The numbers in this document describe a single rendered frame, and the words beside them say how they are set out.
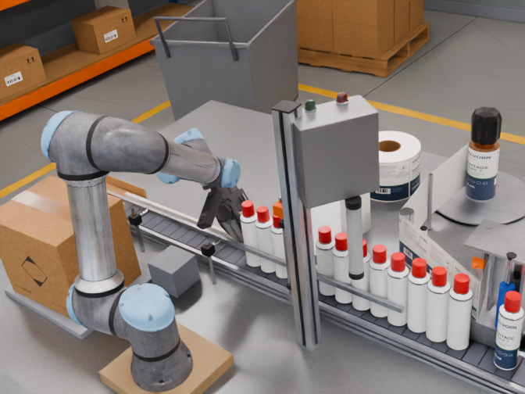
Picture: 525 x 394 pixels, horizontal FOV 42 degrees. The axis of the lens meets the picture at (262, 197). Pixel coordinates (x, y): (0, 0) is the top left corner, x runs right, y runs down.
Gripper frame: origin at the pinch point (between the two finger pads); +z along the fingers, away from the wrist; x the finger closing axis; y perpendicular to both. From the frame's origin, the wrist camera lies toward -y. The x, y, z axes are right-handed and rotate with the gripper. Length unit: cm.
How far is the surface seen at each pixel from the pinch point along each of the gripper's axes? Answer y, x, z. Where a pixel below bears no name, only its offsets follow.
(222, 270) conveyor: -5.1, 8.5, 4.7
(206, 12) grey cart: 202, 183, -81
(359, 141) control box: -8, -63, -19
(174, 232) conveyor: -1.1, 26.7, -9.1
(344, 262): -1.5, -35.2, 10.3
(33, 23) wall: 206, 384, -156
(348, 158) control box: -10, -60, -17
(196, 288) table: -13.6, 12.2, 5.1
